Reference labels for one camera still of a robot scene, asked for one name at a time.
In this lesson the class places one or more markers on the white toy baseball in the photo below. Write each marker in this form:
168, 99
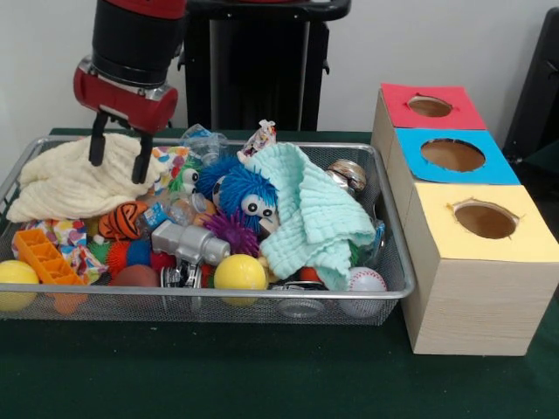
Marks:
367, 279

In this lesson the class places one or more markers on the black chair back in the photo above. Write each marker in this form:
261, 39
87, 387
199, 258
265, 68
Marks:
541, 87

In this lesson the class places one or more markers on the dark green tablecloth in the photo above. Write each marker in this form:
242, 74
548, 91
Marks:
262, 371

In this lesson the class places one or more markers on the orange tiger striped ball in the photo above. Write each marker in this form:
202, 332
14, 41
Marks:
120, 220

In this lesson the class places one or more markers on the mint green waffle cloth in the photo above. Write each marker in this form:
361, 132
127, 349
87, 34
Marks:
314, 209

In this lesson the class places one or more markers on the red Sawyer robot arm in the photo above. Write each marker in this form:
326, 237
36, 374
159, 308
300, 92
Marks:
131, 35

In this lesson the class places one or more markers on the long orange toy brick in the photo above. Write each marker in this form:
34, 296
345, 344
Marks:
43, 257

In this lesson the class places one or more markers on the shallow clear mesh bin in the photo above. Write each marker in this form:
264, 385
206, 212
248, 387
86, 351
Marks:
174, 307

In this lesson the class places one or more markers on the yellow ball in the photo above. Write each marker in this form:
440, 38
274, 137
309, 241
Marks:
240, 272
17, 275

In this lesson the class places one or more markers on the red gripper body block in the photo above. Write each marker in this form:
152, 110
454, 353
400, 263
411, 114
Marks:
122, 102

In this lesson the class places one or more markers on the cream waffle cloth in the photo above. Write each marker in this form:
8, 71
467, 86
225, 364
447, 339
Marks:
65, 183

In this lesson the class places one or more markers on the purple spiky ball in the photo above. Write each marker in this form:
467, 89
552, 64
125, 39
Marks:
231, 233

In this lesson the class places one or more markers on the blue spiky toy with eyes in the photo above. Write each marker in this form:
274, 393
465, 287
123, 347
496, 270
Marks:
244, 187

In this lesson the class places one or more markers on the silver plastic toy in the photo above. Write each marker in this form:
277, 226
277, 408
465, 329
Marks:
192, 244

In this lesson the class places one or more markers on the wooden box with three holes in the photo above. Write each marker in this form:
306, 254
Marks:
476, 305

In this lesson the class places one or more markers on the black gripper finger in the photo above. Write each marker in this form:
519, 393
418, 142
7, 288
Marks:
97, 144
142, 159

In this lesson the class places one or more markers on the crushed clear plastic bottle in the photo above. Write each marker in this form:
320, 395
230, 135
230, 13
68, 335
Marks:
181, 209

